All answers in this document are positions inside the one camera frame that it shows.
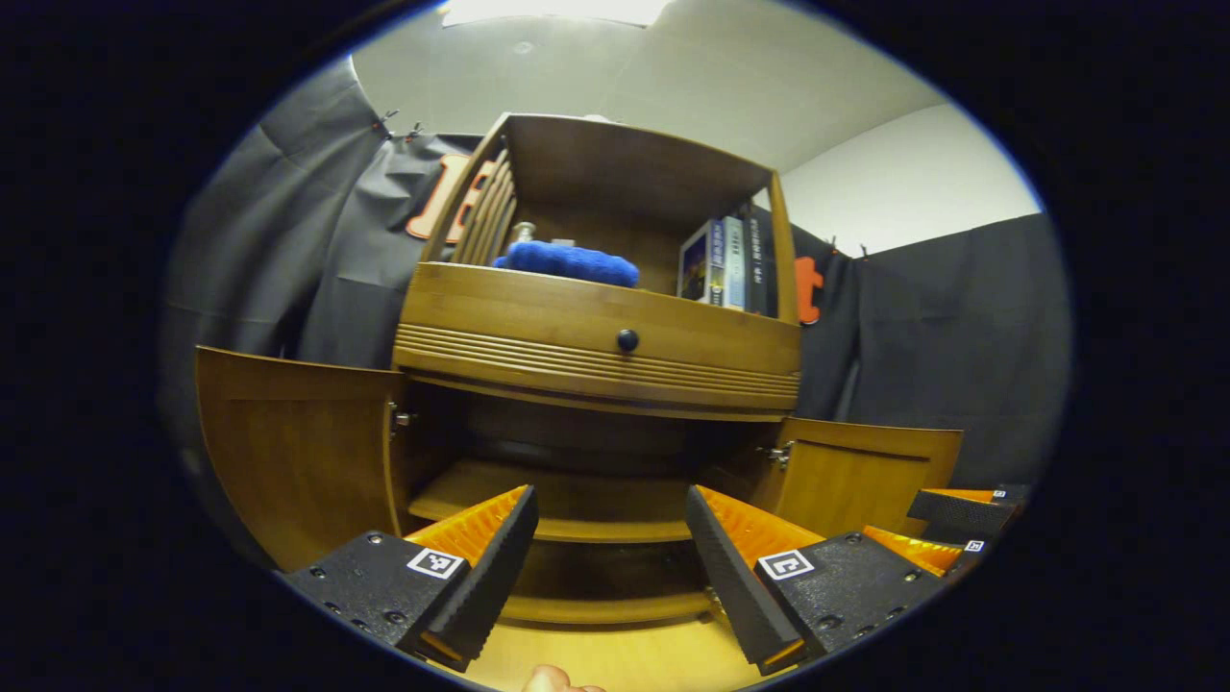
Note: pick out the wooden cabinet drawer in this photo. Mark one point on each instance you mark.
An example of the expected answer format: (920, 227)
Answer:
(538, 308)

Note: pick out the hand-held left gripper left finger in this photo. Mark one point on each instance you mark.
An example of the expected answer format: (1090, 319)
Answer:
(490, 586)

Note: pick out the small clear bottle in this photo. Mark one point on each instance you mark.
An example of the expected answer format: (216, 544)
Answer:
(524, 233)

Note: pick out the wooden double-door shoe cabinet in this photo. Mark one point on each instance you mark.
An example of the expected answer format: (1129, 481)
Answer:
(625, 163)

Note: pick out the wooden shoe cabinet door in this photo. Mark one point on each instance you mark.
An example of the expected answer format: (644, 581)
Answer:
(288, 452)
(855, 481)

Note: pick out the black drawer knob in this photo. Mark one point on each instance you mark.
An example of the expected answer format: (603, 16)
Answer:
(627, 340)

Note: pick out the ceiling light panel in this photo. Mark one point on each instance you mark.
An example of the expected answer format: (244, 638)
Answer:
(557, 12)

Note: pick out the blue folded towel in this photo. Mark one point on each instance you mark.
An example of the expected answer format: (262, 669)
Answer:
(567, 261)

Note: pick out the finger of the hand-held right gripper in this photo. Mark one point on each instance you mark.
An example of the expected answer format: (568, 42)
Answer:
(922, 550)
(961, 514)

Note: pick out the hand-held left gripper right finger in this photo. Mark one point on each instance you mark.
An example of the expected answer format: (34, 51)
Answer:
(730, 577)

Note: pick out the grey-blue book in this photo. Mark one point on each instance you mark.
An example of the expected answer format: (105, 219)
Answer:
(734, 264)

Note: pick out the wooden inner shelf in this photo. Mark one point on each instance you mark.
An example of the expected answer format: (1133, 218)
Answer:
(596, 500)

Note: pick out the black backdrop cloth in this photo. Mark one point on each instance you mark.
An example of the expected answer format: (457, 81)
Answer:
(961, 336)

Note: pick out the metal door hinge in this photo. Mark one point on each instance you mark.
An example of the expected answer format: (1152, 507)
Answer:
(402, 419)
(776, 455)

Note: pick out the black book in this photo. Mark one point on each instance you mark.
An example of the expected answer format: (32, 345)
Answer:
(759, 259)

